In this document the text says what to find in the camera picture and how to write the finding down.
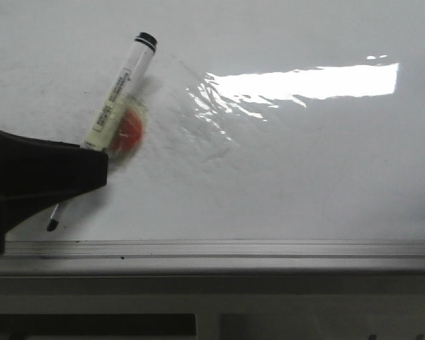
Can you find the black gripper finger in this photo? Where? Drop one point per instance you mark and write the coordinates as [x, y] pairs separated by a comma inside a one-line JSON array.
[[37, 174]]

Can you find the white black whiteboard marker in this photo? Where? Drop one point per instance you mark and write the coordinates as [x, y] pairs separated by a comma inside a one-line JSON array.
[[127, 83]]

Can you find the red magnet taped to marker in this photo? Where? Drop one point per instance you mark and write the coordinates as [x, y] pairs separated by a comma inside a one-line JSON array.
[[130, 131]]

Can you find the white whiteboard with aluminium frame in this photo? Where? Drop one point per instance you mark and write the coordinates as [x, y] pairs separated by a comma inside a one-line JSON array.
[[281, 136]]

